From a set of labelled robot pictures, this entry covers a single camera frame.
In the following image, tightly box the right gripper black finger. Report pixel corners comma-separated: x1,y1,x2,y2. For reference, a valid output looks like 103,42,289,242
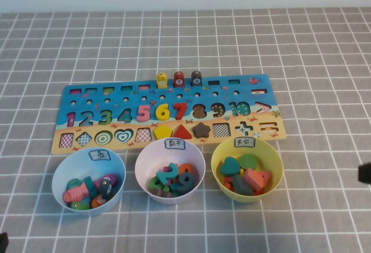
358,163,371,185

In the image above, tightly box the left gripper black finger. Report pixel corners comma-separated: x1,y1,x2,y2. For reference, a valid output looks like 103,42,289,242
0,232,9,253

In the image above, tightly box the brown wooden star piece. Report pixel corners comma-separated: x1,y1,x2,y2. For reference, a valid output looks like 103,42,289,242
192,122,212,138

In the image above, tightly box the yellow plastic bowl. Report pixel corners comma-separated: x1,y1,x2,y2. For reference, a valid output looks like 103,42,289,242
210,137,284,203

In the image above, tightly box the pink-red wooden triangle piece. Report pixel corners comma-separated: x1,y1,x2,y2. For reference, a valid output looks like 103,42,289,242
256,170,272,189

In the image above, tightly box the salmon wooden trapezoid piece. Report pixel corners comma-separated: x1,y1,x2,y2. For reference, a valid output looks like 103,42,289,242
242,168,267,192

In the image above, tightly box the light blue plastic bowl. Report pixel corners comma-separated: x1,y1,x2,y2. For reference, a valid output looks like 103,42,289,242
51,148,127,217

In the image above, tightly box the green wooden circle piece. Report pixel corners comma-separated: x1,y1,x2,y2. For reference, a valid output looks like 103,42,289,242
238,153,259,170

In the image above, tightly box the dark grey wooden shape piece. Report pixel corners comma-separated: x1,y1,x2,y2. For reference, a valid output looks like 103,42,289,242
231,174,255,195

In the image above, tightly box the teal wooden heart piece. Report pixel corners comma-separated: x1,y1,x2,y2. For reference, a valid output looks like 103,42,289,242
220,156,242,177

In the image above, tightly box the green wooden number piece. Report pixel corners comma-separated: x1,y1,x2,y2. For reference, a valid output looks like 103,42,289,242
149,177,170,192

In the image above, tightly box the brown wooden number piece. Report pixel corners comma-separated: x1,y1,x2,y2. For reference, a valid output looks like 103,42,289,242
150,188,174,198

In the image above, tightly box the pale pink plastic bowl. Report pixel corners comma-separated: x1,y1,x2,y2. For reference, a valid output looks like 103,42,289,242
134,138,206,204

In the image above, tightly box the orange wooden number piece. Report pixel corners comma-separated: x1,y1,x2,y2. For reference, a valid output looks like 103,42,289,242
178,162,194,175

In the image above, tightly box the red wooden triangle piece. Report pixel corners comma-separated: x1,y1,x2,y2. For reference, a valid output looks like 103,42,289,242
173,124,193,140

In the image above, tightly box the colourful wooden number puzzle board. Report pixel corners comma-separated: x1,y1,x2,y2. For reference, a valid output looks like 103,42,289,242
50,74,287,155

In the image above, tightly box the yellow wooden pentagon piece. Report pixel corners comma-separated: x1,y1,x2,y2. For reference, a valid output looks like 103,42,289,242
153,124,174,140

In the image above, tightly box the green wooden fish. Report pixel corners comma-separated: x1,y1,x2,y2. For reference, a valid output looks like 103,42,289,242
68,200,90,211

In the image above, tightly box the pink wooden fish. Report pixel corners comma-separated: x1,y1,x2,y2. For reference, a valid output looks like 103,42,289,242
63,184,89,202

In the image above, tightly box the small teal wooden fish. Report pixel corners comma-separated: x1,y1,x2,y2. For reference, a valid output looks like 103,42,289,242
66,178,83,190

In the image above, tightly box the orange wooden fish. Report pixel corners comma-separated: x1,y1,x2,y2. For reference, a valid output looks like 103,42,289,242
91,194,108,209

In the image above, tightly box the large teal wooden fish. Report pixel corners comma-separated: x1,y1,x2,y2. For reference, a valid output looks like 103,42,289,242
83,176,99,197

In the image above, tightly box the dark grey wooden fish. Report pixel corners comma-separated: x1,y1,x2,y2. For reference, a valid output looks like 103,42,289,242
98,181,114,199

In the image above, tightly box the purple wooden fish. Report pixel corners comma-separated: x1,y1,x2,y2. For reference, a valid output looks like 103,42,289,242
94,173,119,189

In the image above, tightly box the teal wooden number two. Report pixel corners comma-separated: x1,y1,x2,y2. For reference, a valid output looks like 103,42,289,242
155,162,179,185

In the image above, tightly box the dark grey wooden number nine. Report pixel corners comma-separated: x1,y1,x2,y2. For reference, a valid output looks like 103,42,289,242
173,171,195,195

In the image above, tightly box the brown wooden fish peg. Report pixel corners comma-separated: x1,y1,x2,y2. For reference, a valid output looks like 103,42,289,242
190,70,202,87

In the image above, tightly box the pink wooden number five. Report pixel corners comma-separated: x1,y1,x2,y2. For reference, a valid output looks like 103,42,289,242
136,104,152,122

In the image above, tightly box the red wooden number seven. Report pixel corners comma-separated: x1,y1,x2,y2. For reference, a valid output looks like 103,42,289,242
173,102,188,120

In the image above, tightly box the yellow wooden number six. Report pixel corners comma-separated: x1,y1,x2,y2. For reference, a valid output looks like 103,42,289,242
155,103,171,122

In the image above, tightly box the red wooden fish peg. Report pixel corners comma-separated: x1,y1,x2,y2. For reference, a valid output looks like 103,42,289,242
173,71,186,88

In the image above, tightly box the grey checked tablecloth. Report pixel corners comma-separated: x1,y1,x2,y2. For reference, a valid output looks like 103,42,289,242
0,6,371,253

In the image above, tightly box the yellow wooden fish peg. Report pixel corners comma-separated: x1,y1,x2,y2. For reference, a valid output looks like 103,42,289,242
156,72,168,89

